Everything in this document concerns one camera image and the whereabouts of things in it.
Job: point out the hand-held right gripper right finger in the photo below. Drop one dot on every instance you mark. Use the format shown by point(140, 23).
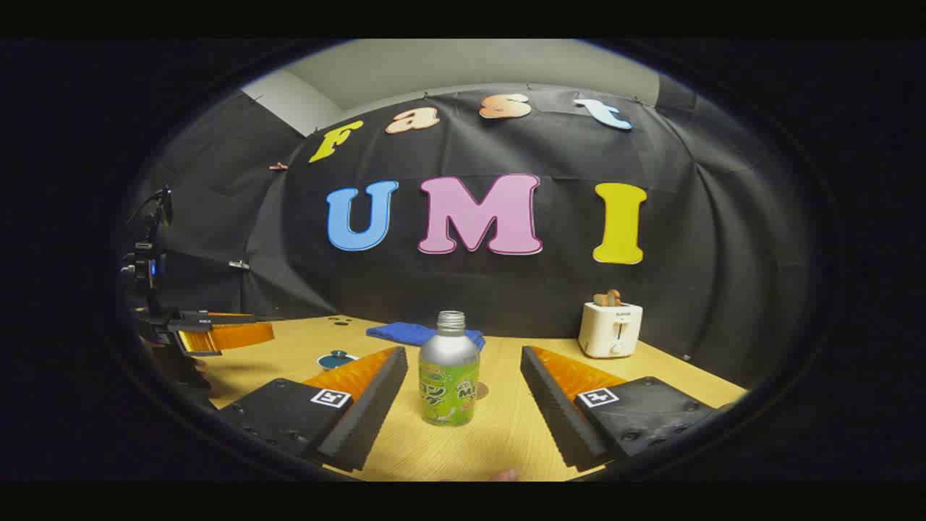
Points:
point(553, 405)

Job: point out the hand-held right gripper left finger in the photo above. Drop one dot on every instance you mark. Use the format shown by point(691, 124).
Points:
point(372, 405)

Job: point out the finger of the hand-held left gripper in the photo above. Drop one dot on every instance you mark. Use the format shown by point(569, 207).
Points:
point(239, 337)
point(217, 318)

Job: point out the teal teacup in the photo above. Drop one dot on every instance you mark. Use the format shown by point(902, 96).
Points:
point(353, 359)

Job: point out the teal teacup lid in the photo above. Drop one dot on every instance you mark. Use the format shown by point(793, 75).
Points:
point(336, 359)

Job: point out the round brown coaster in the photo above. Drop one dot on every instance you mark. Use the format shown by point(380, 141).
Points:
point(482, 391)

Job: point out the silver green label water bottle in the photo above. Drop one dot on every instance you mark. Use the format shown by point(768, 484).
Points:
point(448, 376)

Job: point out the blue cloth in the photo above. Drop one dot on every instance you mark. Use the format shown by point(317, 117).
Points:
point(405, 333)

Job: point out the white toaster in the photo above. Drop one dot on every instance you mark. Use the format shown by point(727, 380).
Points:
point(609, 329)

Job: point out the toast slices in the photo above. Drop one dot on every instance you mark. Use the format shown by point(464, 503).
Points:
point(608, 297)

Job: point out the black backdrop cloth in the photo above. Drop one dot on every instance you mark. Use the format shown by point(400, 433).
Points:
point(506, 289)

